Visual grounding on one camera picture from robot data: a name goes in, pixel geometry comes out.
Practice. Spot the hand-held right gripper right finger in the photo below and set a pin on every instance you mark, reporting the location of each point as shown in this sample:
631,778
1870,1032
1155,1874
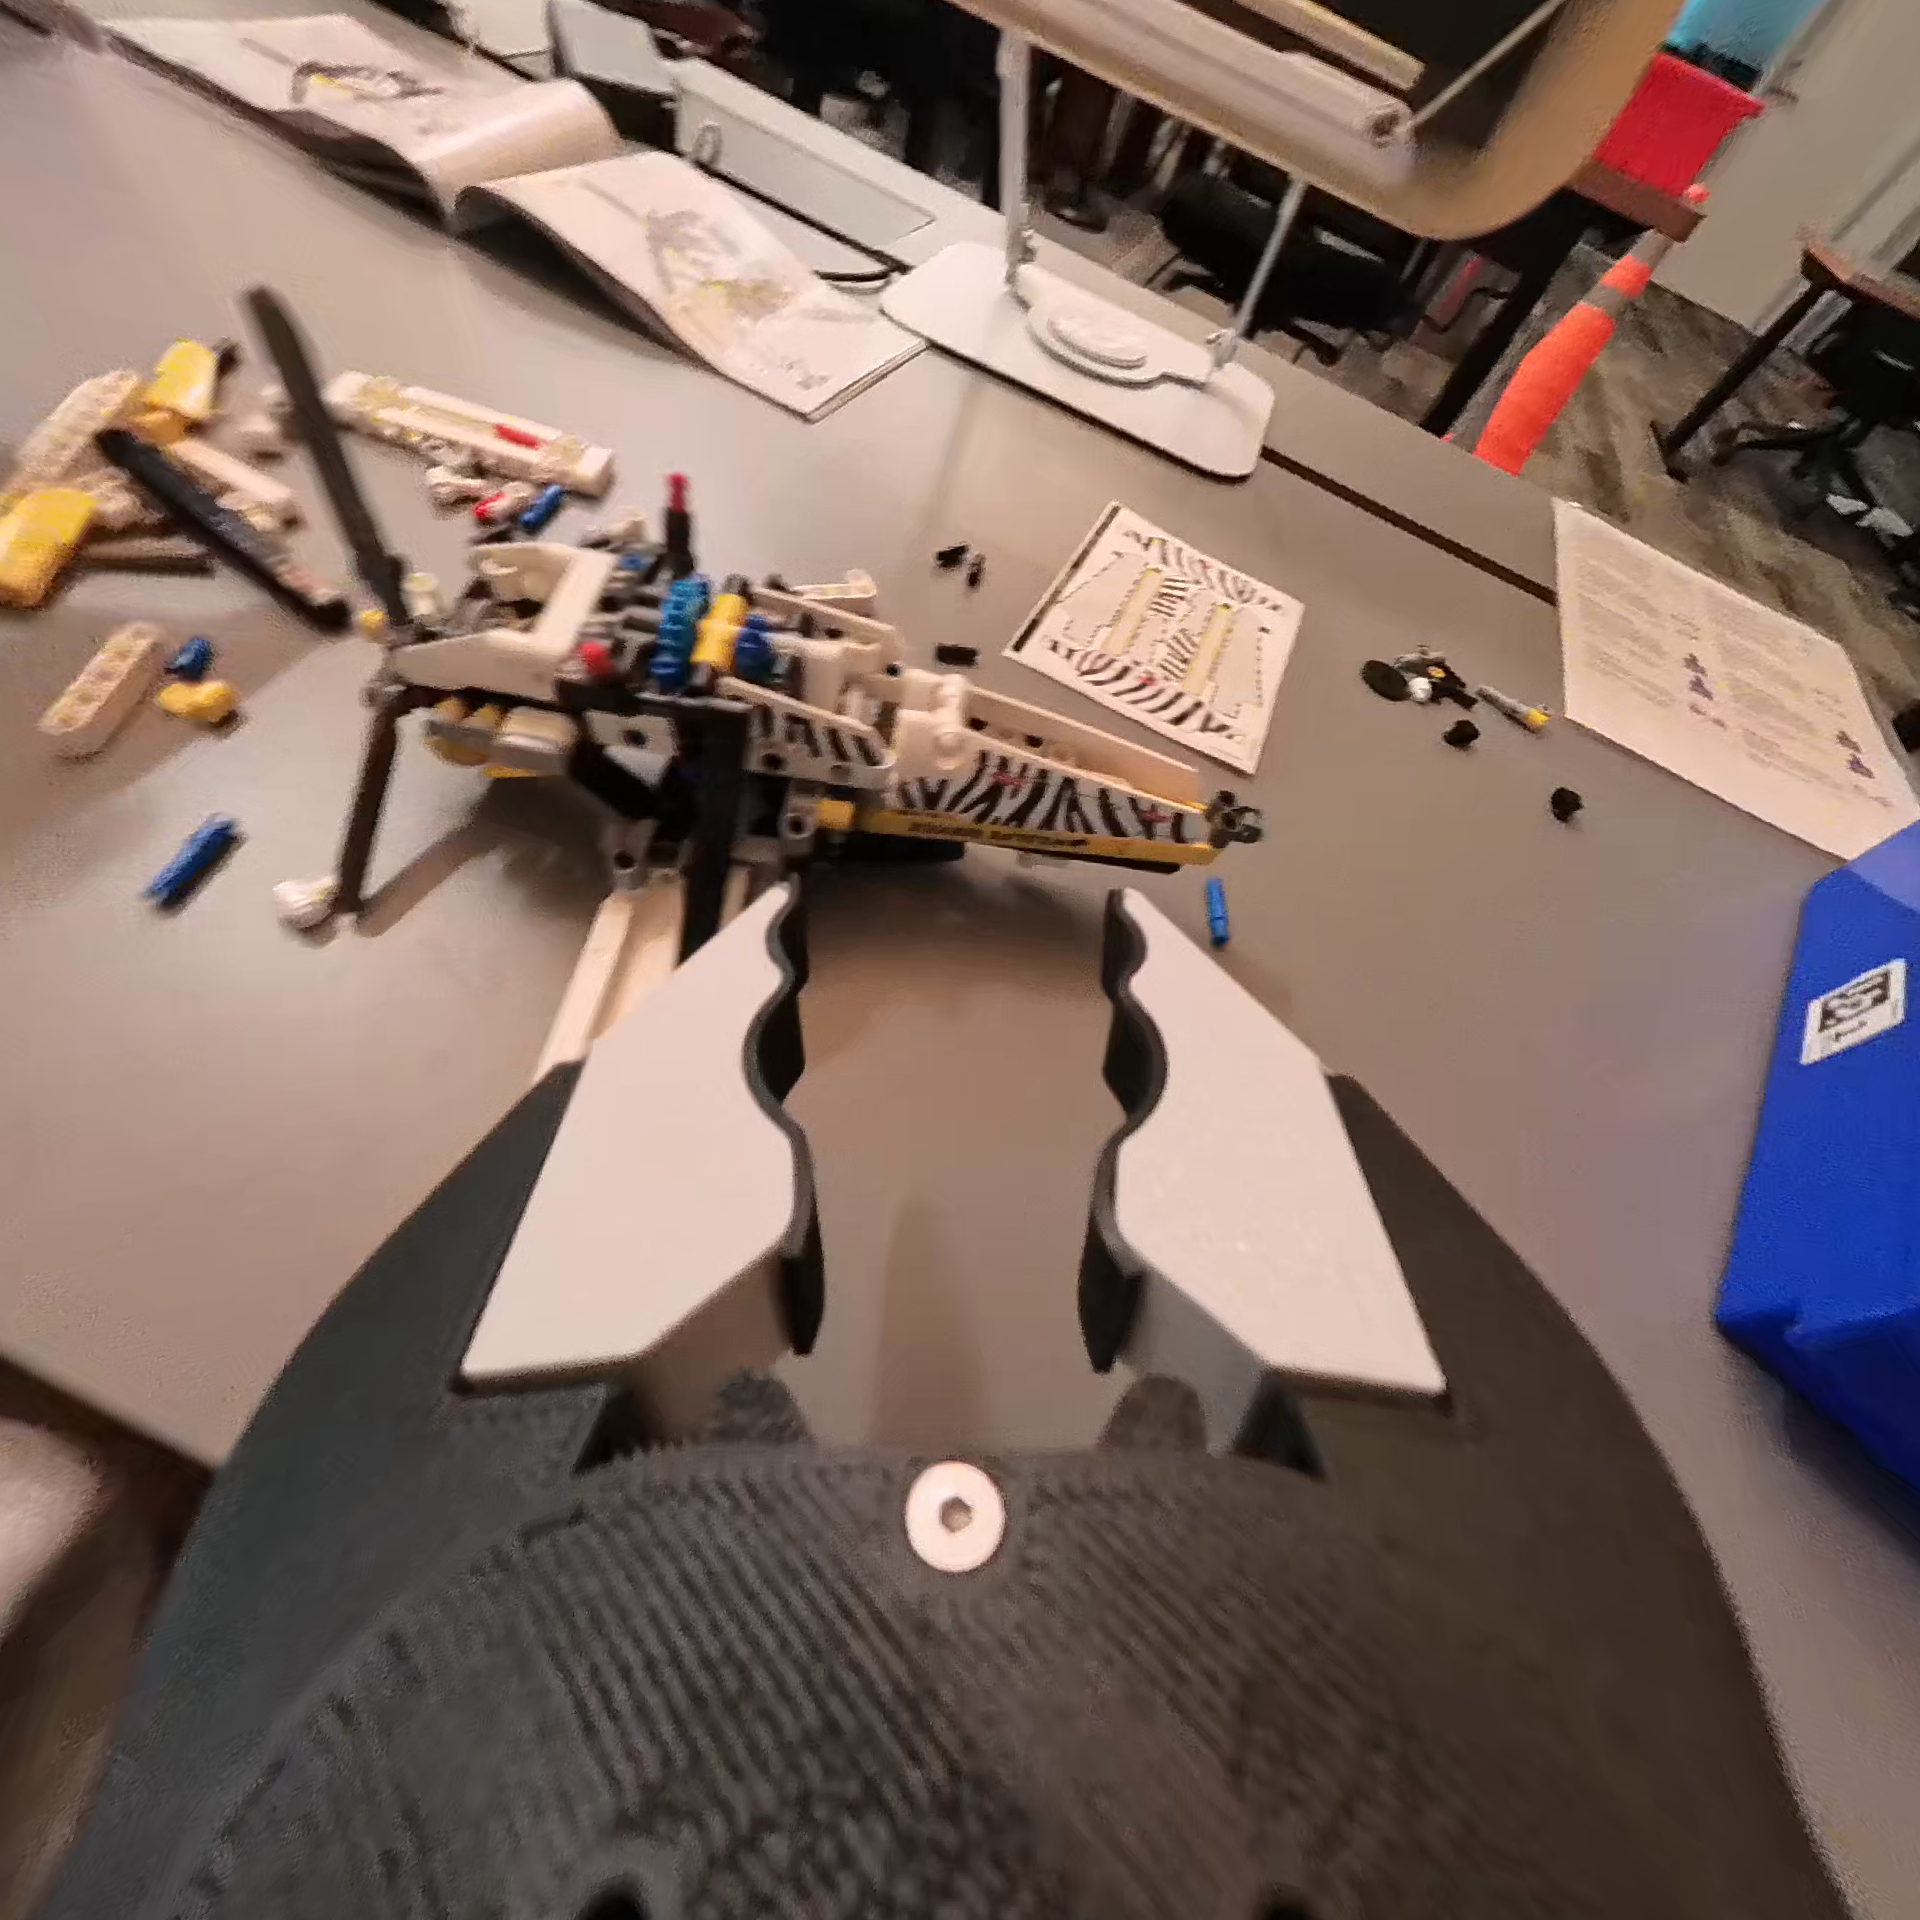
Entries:
1275,1230

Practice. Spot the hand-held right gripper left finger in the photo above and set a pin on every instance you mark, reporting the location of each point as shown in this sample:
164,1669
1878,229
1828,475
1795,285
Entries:
631,1230

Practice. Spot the lego helicopter model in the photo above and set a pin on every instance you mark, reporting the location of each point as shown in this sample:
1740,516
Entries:
525,600

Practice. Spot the lego instruction booklet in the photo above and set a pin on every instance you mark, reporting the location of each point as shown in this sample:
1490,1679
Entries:
675,256

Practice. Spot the short blue lego pin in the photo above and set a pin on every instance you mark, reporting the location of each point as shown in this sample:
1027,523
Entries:
1216,912

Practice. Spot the black lego bush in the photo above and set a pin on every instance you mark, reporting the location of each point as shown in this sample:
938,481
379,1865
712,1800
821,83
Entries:
1567,806

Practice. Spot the long blue lego pin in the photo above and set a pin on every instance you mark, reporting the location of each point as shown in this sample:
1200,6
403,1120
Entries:
194,863

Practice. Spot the small black lego parts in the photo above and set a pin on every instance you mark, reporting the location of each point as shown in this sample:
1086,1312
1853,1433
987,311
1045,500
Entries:
1417,675

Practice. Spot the white lego beam assembly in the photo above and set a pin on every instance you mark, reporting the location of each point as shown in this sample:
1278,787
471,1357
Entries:
450,420

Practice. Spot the pile of white yellow lego parts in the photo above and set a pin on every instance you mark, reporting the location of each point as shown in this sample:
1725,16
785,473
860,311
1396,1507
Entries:
45,524

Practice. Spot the blue plastic bin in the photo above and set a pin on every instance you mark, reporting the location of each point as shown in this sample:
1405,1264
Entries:
1845,1199

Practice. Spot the zebra sticker sheet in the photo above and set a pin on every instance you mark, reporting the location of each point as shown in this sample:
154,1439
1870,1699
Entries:
1155,644

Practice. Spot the white printed paper sheet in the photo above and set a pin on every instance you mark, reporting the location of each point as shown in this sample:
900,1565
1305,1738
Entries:
1711,661

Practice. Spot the orange traffic cone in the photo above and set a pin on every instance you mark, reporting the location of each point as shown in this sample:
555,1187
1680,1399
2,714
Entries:
1547,376

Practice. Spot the book stand with metal base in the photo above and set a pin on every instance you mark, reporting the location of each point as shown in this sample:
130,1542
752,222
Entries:
962,307

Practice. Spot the black office chair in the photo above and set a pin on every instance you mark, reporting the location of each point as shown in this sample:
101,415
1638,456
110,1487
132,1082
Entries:
1292,256

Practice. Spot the red storage bin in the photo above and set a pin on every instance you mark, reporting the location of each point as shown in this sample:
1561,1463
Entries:
1673,119

